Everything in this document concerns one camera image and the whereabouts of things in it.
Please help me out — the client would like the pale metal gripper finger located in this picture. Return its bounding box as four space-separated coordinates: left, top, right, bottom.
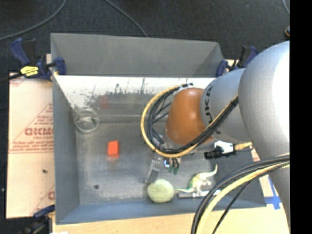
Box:
145 158 162 184

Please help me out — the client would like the brown cardboard board red print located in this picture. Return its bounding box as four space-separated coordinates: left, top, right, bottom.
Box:
5 71 56 219

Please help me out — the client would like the green and white toy dinosaur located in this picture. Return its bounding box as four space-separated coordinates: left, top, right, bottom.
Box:
175 164 218 197

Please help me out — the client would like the black cylinder on white bracket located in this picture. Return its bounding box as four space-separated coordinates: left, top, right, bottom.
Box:
204 140 253 160

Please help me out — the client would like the pale green ball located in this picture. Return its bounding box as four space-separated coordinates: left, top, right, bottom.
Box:
146 178 176 204

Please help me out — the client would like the orange-red small block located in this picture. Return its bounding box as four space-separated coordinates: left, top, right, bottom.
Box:
107 140 120 156

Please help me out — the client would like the grey metal bin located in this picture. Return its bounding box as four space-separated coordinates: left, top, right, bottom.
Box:
50 32 268 225

